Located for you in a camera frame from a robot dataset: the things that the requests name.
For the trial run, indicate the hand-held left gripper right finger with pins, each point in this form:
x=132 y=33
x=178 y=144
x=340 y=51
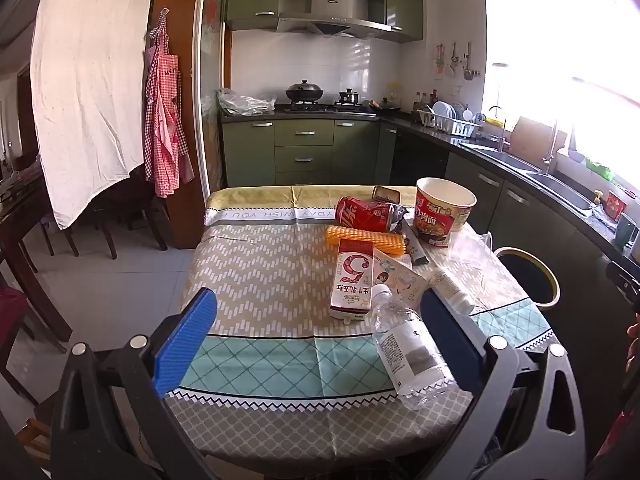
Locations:
x=450 y=345

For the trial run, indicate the green base cabinets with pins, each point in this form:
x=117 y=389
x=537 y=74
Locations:
x=300 y=150

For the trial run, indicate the dark wooden dining table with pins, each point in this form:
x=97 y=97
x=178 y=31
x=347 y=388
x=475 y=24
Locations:
x=20 y=240

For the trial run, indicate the white dish rack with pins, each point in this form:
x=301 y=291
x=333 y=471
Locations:
x=450 y=127

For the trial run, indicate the clear plastic bag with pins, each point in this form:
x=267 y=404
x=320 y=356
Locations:
x=470 y=252

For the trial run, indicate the white sliding door frame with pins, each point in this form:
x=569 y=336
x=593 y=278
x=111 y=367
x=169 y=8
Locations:
x=201 y=110

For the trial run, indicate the patterned tablecloth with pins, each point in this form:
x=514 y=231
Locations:
x=260 y=270

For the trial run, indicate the black wok with lid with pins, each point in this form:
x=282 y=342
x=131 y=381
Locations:
x=304 y=92

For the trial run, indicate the steel range hood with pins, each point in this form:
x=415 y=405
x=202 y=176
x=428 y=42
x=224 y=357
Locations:
x=330 y=25

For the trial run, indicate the white red milk carton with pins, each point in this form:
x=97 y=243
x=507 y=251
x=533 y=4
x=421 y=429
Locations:
x=352 y=280

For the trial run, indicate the yellow rimmed trash bin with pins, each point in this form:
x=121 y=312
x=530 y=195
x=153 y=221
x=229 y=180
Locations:
x=525 y=280

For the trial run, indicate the kitchen window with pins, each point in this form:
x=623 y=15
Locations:
x=550 y=35

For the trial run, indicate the small black pot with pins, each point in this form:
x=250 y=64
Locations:
x=348 y=97

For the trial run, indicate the hanging metal ladle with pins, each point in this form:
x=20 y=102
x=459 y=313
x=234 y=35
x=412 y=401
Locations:
x=468 y=72

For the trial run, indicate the red checked apron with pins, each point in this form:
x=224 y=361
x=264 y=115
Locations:
x=162 y=125

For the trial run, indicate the clear plastic bottle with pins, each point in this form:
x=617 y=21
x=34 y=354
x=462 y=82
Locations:
x=405 y=350

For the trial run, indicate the steel double sink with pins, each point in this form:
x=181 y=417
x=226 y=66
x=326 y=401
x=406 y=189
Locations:
x=505 y=160

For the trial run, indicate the person's right hand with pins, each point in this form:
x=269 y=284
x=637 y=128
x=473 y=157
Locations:
x=635 y=347

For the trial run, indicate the white hanging sheet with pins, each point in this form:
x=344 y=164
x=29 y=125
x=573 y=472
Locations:
x=90 y=85

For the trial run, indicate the black built-in appliance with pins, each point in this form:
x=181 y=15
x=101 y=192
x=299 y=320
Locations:
x=417 y=160

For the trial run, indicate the gas stove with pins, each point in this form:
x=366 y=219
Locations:
x=325 y=108

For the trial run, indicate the wooden cutting board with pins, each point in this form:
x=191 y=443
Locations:
x=535 y=137

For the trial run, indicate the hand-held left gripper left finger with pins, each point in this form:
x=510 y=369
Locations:
x=185 y=340

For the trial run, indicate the printed paper leaflet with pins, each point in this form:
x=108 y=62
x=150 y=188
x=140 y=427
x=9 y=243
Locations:
x=400 y=280

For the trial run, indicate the brown wooden door frame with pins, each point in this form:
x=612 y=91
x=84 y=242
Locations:
x=182 y=35

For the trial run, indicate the red box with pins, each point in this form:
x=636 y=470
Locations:
x=616 y=206

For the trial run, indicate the yellow oil bottle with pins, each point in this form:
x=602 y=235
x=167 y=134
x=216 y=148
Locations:
x=396 y=92

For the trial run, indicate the steel faucet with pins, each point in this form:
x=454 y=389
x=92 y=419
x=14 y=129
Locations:
x=550 y=150

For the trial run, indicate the crushed red soda can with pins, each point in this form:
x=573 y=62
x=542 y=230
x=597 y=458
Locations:
x=360 y=215

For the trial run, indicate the black frying pan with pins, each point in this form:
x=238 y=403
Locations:
x=386 y=106

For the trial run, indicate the crumpled plastic bag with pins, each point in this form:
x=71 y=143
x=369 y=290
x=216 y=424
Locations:
x=240 y=105

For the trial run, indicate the white crumpled wrapper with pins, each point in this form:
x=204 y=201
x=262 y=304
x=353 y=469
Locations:
x=416 y=252

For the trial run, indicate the person's right forearm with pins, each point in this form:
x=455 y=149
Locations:
x=620 y=440

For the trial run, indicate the red instant noodle cup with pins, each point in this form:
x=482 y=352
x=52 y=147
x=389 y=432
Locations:
x=440 y=220

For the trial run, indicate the small white plastic bottle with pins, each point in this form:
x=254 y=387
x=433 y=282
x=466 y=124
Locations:
x=450 y=287

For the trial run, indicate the dark wooden chair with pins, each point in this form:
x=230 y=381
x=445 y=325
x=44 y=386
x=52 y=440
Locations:
x=150 y=220

